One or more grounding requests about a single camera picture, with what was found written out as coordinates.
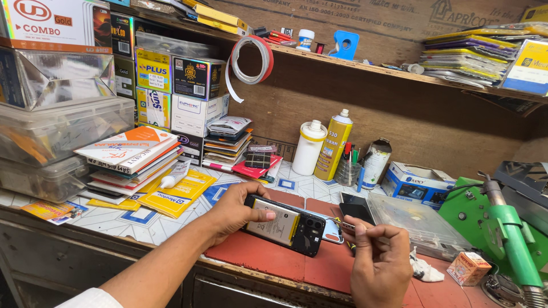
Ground small orange carton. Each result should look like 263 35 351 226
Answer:
446 251 492 287

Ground red handled tools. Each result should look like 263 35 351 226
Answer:
253 27 299 48

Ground stack of orange white packets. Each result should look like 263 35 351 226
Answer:
74 126 185 205

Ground black carton box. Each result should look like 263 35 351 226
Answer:
171 130 206 166

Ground black flat packet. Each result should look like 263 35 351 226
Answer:
462 89 545 118

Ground silver metal tweezers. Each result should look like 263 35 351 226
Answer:
323 216 357 232

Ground white crumpled tissue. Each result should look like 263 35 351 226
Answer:
408 247 446 283

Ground yellow white carton box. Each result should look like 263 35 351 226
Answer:
500 39 548 96

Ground green hot air gun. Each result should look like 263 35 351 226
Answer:
477 171 548 308

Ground black display panel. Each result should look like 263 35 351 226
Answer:
339 202 377 226

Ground clear flat plastic case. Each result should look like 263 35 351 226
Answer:
367 192 472 262

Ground clear pen cup with pens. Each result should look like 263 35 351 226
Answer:
333 141 365 187

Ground stack of colourful packets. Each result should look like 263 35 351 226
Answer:
201 116 254 173

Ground dark green box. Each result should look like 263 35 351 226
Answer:
113 56 137 100

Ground stack of yellow purple packets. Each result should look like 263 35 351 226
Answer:
419 27 522 89

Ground red work mat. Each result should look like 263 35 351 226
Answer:
204 187 493 308

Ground orange leaflet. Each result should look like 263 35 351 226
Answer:
21 200 89 226

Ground white bottle yellow band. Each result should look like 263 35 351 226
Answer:
291 119 329 177

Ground silver holographic box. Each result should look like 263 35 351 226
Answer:
0 46 116 112

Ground yellow spray can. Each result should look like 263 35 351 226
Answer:
313 109 354 181

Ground light blue phone back cover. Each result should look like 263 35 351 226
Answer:
295 207 344 245

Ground black cable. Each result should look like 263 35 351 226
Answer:
440 183 485 202

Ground small clear plastic container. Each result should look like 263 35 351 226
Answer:
0 156 91 204

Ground white sleeve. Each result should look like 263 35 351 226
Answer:
55 287 126 308

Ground red white tape roll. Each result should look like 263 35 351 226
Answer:
224 35 275 104

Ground red flat packet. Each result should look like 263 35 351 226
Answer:
231 154 284 180

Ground blue tape dispenser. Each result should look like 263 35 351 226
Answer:
328 30 360 61

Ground grey metal machine cover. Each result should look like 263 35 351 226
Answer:
492 160 548 237

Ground yellow flat packet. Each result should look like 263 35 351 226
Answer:
136 169 217 220
87 182 151 212

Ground blue white carton box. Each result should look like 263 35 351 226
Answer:
380 161 457 210

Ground yellow holographic box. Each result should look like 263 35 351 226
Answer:
134 47 174 94
136 87 172 129

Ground black printed box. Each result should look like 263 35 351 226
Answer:
111 12 136 60

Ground white orange carton box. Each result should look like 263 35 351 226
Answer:
0 0 113 54

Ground small white bottle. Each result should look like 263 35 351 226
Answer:
399 62 425 75

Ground small clear bag black parts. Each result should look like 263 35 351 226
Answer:
244 144 277 169

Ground wooden wall shelf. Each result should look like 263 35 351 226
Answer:
109 3 548 104

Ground green machine base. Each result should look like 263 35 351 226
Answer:
438 176 548 284

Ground clear plastic lidded box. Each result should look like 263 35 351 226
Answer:
134 31 220 59

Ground torn white can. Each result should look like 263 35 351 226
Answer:
361 137 393 190

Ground white paste jar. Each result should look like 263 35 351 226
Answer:
296 29 316 52

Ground black phone with battery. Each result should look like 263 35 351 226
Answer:
243 194 327 258

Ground yellow boxes pile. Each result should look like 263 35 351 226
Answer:
182 0 254 37

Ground black holographic box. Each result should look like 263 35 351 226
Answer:
172 56 228 102

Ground round metal stand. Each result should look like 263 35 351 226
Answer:
481 274 529 308

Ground large clear plastic container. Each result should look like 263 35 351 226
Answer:
0 96 136 168

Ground person's left hand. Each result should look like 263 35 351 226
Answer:
205 181 277 248

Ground person's right hand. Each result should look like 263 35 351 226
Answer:
342 222 414 308

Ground white glue tube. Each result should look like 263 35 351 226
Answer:
160 159 192 190

